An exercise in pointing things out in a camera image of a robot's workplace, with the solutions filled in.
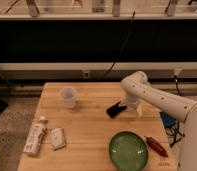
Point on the red chili pepper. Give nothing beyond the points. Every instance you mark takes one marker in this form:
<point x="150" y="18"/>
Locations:
<point x="156" y="146"/>

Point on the black eraser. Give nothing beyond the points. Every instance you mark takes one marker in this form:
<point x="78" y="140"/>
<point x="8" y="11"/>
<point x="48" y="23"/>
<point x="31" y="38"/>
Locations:
<point x="115" y="109"/>

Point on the small white packet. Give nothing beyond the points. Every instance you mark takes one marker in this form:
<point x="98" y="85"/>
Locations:
<point x="57" y="138"/>

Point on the blue connector box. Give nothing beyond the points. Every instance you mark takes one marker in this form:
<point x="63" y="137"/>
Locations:
<point x="167" y="120"/>

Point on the white squeeze tube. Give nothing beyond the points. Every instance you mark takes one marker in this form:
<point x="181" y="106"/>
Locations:
<point x="35" y="137"/>

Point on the white wall outlet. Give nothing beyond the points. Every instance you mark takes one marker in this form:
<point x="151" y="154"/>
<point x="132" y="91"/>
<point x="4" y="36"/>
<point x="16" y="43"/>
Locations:
<point x="86" y="74"/>

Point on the green ceramic bowl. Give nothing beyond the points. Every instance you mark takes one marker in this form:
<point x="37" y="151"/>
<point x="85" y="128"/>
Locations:
<point x="128" y="151"/>

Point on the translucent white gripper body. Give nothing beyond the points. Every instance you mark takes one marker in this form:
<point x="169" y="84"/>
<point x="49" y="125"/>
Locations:
<point x="139" y="110"/>

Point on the translucent white cup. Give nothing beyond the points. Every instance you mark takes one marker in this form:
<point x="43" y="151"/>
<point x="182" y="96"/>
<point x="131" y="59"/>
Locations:
<point x="68" y="96"/>

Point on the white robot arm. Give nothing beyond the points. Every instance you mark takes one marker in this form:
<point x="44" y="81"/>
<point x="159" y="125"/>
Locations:
<point x="136" y="88"/>

